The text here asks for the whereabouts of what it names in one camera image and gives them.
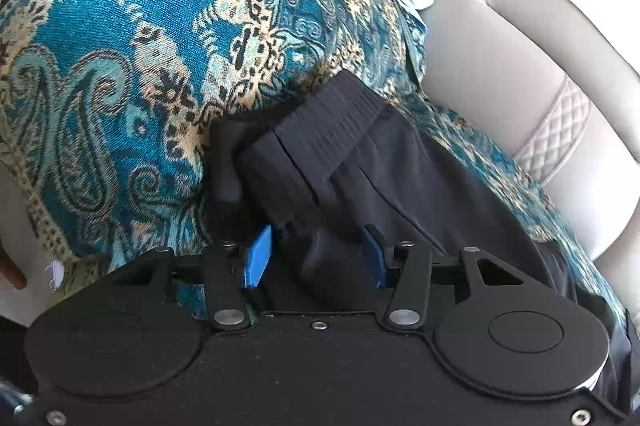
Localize beige leather sofa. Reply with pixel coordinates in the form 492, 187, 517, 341
423, 0, 639, 289

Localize blue paisley sofa throw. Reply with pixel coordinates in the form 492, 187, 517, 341
1, 0, 626, 322

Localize black pants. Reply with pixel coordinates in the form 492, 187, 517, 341
208, 72, 639, 411

